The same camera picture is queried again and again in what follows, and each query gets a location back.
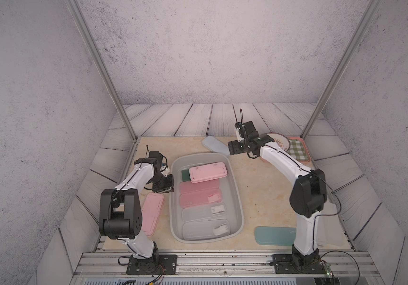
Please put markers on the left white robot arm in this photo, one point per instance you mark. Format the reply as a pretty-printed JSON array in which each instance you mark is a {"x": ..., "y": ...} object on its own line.
[{"x": 120, "y": 214}]

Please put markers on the aluminium frame post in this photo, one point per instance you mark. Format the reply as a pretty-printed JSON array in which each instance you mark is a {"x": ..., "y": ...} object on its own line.
[
  {"x": 91, "y": 46},
  {"x": 343, "y": 63}
]

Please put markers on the light blue pencil case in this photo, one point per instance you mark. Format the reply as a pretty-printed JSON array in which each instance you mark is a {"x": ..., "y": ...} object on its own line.
[{"x": 216, "y": 146}]

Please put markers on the right aluminium frame post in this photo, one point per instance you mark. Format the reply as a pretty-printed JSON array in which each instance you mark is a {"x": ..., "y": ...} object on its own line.
[{"x": 343, "y": 63}]

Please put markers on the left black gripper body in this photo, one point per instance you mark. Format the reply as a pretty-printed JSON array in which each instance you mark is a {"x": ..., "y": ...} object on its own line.
[{"x": 162, "y": 183}]

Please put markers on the pink pencil case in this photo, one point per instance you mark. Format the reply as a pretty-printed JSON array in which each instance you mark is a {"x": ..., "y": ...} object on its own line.
[
  {"x": 208, "y": 172},
  {"x": 199, "y": 198},
  {"x": 189, "y": 187}
]

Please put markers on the grey plastic storage box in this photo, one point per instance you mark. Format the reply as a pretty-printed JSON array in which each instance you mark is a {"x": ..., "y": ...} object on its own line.
[{"x": 228, "y": 187}]

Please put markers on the green checkered cloth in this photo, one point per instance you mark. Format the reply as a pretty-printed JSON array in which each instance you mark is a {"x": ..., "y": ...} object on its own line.
[{"x": 298, "y": 150}]

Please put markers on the round patterned plate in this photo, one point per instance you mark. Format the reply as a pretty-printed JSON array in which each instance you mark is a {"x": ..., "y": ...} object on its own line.
[{"x": 281, "y": 140}]

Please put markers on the dark green pencil case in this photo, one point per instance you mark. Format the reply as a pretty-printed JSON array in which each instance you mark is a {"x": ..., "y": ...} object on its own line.
[{"x": 185, "y": 174}]

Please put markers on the clear translucent pencil case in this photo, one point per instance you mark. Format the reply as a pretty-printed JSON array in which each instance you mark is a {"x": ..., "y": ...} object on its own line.
[{"x": 204, "y": 212}]

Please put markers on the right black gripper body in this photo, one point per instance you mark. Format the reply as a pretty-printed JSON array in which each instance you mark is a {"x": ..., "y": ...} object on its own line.
[{"x": 238, "y": 147}]

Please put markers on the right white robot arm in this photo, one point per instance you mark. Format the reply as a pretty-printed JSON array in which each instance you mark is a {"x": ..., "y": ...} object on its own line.
[{"x": 309, "y": 189}]

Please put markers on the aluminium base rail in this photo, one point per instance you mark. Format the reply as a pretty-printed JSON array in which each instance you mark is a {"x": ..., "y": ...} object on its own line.
[{"x": 355, "y": 268}]

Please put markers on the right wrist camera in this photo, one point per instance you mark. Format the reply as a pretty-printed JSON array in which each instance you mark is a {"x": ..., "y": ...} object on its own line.
[{"x": 239, "y": 131}]

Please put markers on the pink tray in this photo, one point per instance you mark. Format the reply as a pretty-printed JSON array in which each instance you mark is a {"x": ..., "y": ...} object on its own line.
[{"x": 294, "y": 146}]

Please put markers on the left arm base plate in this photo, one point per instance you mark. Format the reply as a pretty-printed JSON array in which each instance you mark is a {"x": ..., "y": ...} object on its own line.
[{"x": 156, "y": 265}]

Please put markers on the left aluminium frame post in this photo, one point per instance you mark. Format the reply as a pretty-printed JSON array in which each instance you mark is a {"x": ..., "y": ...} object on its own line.
[{"x": 91, "y": 46}]

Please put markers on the teal pencil case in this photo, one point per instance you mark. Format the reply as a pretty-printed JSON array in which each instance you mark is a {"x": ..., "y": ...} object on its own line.
[{"x": 275, "y": 236}]

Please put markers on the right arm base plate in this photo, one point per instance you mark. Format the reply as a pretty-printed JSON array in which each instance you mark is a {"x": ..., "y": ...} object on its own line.
[{"x": 297, "y": 264}]

